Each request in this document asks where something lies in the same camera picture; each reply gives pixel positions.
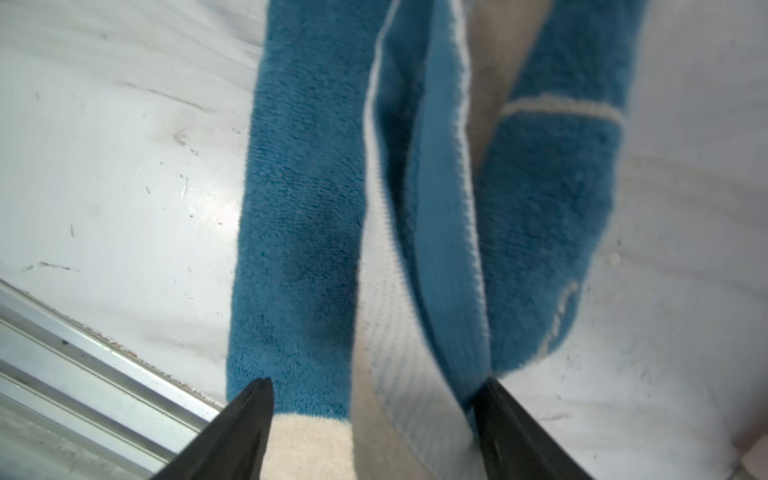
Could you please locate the aluminium mounting rail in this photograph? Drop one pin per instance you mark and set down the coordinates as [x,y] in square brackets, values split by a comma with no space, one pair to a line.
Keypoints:
[75,405]

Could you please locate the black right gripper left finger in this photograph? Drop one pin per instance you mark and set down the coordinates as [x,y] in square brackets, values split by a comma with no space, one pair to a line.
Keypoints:
[233,445]

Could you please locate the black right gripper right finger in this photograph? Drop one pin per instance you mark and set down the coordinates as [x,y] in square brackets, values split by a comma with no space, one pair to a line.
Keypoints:
[514,445]

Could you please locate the blue and beige towel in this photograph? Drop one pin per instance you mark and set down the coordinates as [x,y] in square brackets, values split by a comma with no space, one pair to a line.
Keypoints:
[426,184]

